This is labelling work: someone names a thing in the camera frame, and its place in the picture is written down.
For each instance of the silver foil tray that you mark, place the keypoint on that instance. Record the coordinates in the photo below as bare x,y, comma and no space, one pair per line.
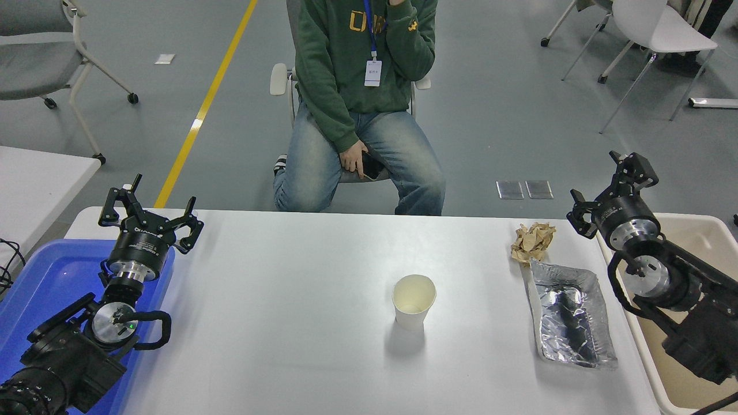
553,288

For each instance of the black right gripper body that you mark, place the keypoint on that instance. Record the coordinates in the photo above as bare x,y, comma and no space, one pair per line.
625,213

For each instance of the grey office chair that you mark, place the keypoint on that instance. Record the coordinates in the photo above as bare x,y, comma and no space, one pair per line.
29,63

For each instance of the blue plastic tray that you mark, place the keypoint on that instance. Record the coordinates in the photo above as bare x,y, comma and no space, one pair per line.
46,276

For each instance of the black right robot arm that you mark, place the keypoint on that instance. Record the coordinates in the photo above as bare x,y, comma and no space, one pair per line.
692,334

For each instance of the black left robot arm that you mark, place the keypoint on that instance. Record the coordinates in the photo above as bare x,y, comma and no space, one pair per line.
63,357

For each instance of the white-legged rolling chair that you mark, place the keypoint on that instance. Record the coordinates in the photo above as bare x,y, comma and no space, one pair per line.
591,3

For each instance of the white plastic chair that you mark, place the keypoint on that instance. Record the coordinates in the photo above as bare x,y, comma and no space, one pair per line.
657,29

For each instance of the person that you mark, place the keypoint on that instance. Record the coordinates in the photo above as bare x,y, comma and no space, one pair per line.
718,14
328,57

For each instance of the black smartphone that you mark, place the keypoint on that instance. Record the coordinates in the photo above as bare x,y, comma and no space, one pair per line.
373,167

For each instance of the tan paper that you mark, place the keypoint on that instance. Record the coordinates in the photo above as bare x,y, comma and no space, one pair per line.
530,242

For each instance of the white paper cup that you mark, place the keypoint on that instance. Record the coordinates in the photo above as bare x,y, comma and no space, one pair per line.
412,314

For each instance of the white table foot bar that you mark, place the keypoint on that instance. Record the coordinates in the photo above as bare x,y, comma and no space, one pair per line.
715,103

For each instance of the large pale plastic bin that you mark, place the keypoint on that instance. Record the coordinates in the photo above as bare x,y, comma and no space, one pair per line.
703,236

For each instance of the person's right hand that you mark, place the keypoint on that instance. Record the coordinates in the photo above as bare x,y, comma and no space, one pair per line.
353,162

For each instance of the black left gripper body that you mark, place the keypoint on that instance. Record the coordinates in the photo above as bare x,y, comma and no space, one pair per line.
141,248

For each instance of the silver floor socket plate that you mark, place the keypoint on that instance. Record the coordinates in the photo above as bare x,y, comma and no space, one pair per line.
510,189
539,189

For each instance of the white side table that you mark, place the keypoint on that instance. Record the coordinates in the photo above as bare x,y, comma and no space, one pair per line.
34,184

